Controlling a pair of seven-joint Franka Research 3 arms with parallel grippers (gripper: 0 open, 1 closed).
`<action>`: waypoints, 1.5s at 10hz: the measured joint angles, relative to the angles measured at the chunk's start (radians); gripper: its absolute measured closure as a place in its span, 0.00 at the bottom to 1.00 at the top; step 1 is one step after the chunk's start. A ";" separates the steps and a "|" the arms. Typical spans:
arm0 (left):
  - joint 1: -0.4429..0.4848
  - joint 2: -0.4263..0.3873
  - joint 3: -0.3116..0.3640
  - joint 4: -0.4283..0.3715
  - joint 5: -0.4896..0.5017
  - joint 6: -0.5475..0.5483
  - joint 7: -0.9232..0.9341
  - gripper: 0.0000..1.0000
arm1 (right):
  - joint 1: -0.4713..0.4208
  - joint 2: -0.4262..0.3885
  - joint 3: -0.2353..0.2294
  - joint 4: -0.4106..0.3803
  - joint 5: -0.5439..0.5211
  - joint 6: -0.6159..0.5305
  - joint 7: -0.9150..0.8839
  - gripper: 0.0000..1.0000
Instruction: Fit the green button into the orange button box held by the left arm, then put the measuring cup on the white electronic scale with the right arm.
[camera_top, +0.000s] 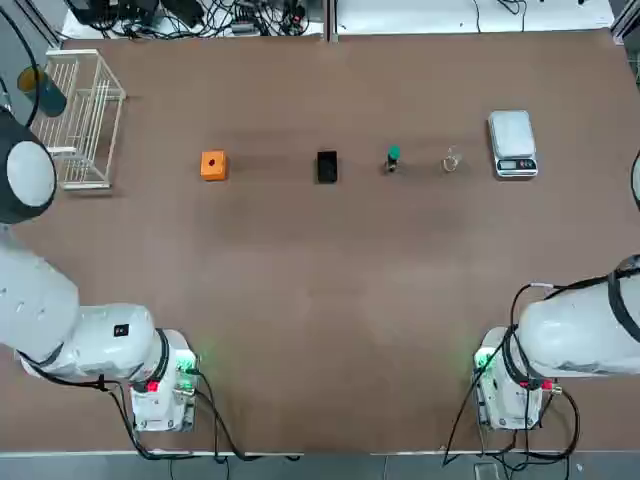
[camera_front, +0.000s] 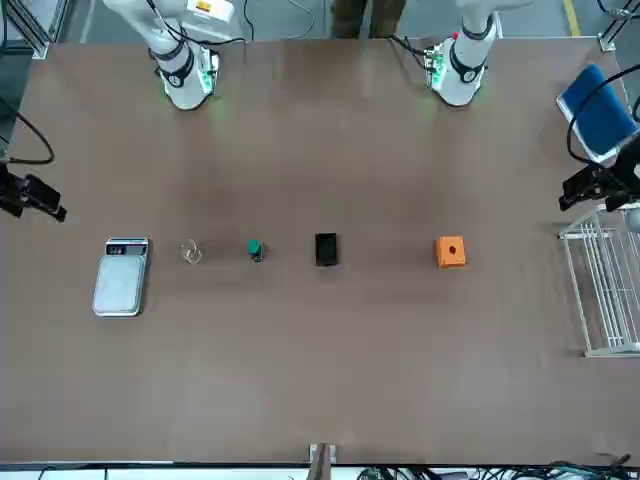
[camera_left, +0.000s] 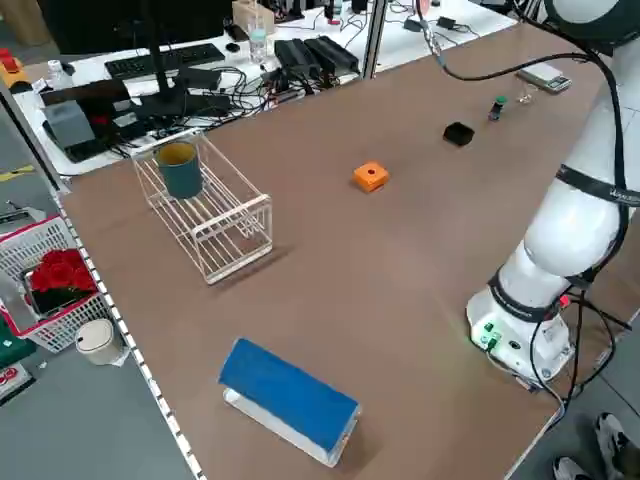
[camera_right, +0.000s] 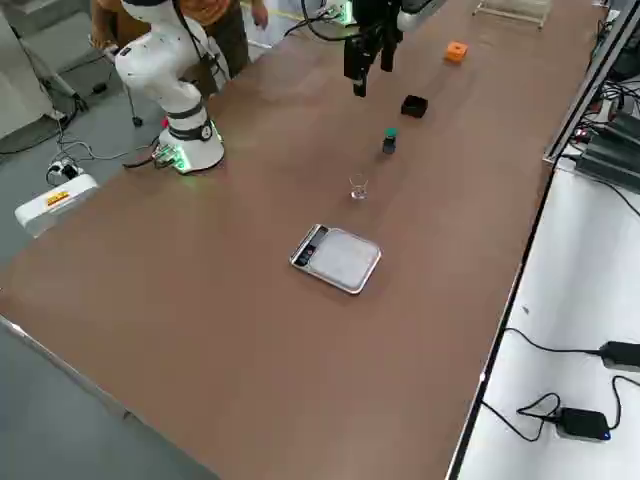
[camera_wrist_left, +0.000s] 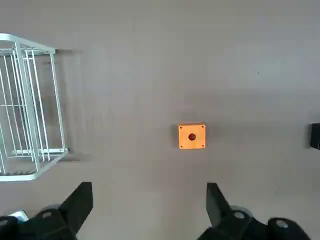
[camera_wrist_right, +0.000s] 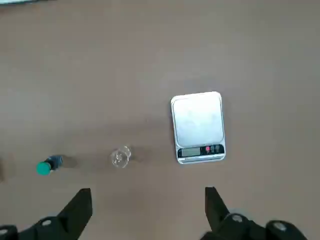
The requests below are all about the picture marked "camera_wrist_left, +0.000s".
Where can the black box base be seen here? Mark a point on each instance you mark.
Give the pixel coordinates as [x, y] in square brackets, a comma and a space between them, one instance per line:
[315, 136]

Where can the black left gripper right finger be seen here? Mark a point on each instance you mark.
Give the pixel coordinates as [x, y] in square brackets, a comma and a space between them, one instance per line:
[225, 220]

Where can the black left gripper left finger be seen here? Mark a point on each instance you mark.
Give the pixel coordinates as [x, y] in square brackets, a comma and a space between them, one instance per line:
[67, 215]

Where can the orange button box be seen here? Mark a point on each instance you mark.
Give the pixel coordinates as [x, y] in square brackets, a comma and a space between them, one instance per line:
[186, 141]

